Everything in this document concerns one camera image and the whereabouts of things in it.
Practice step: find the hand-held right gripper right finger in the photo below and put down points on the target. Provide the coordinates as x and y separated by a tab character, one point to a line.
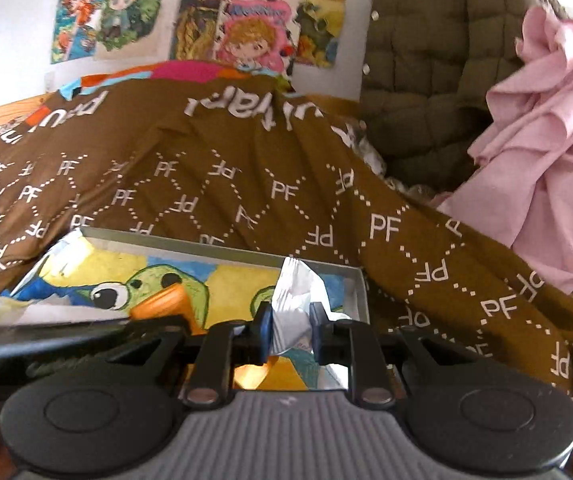
317	332

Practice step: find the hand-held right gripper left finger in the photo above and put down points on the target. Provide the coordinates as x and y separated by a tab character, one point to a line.
265	330

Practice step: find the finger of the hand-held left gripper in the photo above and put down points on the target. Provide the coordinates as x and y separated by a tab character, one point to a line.
136	331

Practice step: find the grey box with duck drawing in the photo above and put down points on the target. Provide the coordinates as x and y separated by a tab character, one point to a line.
176	285

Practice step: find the brown printed blanket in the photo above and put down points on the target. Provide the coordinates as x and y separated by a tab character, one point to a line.
216	160

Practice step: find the pink garment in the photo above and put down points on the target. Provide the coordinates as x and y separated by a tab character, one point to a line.
541	160

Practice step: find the brown quilted jacket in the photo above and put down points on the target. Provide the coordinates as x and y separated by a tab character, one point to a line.
416	60

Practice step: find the white wall socket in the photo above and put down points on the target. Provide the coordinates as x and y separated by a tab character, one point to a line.
50	82

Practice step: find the pink framed cartoon wall poster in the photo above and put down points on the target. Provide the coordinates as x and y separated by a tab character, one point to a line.
256	35

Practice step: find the mermaid wall poster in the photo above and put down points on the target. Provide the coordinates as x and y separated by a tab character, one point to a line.
76	15

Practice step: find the blond cartoon boy wall poster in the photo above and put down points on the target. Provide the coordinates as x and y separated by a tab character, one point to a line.
126	5

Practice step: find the dark orange wall poster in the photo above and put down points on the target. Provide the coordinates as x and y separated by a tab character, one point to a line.
196	10

